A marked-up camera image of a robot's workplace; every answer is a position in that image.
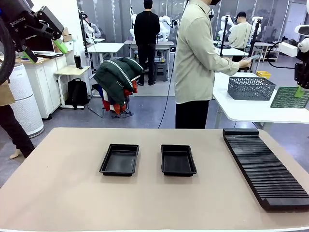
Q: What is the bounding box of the seated person in grey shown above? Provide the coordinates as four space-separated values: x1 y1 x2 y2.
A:
81 14 102 39

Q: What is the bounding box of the white cabinet wooden top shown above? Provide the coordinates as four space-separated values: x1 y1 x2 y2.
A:
15 50 69 120

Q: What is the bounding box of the man with black cap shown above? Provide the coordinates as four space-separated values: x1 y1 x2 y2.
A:
228 11 253 62

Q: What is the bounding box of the black tumbler with straw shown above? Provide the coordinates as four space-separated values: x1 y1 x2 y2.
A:
74 54 84 70

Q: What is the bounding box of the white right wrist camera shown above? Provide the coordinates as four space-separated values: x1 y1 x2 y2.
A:
278 41 299 58

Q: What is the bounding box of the black tripod stand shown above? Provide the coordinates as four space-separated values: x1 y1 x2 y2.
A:
216 16 229 58
244 19 262 73

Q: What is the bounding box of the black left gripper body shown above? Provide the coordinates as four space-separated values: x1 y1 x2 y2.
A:
0 0 42 52

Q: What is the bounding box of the person's right forearm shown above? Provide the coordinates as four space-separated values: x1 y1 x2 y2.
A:
212 59 242 76

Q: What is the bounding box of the left arm black cable sleeve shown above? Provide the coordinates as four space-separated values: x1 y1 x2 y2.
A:
0 15 17 86

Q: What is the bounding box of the white rounded side table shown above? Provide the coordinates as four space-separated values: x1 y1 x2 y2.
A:
211 72 309 136

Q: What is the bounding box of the white storage shelf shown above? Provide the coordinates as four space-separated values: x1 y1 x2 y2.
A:
262 42 282 63

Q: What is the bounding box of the man in black clothes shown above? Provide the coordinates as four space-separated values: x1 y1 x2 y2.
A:
133 0 161 87

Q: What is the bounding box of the arm black cable sleeve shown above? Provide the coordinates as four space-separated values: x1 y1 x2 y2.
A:
0 15 17 86
267 41 297 70

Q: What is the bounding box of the black plastic ESD tray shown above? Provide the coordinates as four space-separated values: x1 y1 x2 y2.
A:
160 144 197 177
98 144 140 177

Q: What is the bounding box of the red orange clothes pile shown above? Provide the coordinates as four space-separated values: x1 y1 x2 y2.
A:
98 81 139 119

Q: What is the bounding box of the black laptop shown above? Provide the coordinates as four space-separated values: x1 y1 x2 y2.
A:
33 51 65 59

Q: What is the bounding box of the person's right hand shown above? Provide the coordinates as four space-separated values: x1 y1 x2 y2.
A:
238 58 252 69

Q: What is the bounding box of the grey plastic mesh basket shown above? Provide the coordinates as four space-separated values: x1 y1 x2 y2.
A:
227 76 277 101

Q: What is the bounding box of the white cylindrical air purifier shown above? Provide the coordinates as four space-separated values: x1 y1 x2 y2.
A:
8 63 45 138

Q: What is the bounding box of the brown paper bag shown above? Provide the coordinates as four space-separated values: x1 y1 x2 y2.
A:
0 79 16 107

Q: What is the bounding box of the black computer monitor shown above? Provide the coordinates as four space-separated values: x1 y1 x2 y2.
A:
25 36 55 52

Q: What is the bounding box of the person in beige shirt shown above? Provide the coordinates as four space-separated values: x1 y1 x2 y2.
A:
174 0 252 130

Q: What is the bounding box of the right arm black cable sleeve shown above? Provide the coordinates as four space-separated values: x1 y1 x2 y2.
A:
267 41 297 70

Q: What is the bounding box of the black slotted board rack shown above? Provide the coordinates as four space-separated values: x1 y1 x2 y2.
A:
222 128 309 211

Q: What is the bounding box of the yellow plastic bin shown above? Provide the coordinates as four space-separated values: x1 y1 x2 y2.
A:
255 71 272 80

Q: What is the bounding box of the dark green striped jacket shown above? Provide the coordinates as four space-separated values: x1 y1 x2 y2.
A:
93 57 145 106

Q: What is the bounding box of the small wooden top desk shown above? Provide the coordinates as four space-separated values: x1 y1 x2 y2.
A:
54 65 90 109

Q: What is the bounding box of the grey plastic stool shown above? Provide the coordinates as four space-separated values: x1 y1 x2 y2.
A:
154 62 169 82

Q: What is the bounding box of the thin black hanging cable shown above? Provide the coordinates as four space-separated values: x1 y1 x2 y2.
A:
157 0 188 129

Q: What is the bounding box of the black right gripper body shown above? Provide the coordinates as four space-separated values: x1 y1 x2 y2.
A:
294 61 309 89

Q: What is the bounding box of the bystander in black trousers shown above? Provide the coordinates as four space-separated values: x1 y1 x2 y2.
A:
0 103 36 160

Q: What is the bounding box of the white office table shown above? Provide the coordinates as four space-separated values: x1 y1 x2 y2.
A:
86 43 125 80
212 44 249 58

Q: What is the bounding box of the black backpack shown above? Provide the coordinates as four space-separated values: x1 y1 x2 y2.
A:
65 78 89 110

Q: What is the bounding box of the grey office table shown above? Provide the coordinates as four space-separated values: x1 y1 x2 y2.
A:
124 40 175 80

